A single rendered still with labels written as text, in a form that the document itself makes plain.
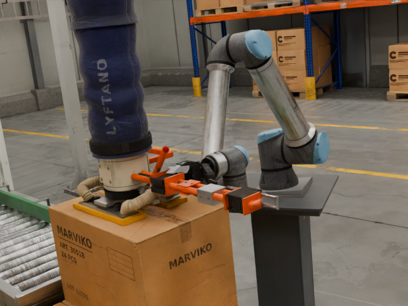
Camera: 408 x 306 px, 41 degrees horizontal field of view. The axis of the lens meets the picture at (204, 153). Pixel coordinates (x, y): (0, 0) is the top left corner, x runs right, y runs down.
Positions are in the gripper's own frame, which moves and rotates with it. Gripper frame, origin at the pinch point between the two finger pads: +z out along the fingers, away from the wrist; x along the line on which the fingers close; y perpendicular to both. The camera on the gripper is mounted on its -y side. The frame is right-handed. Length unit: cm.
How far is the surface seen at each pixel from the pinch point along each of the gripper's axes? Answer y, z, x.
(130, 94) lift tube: 16.1, 0.5, 29.3
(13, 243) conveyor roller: 136, 4, -54
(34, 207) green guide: 157, -21, -45
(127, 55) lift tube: 17.0, -1.0, 42.3
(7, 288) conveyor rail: 75, 33, -48
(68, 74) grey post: 342, -161, 12
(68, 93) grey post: 342, -158, -6
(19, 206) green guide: 178, -21, -48
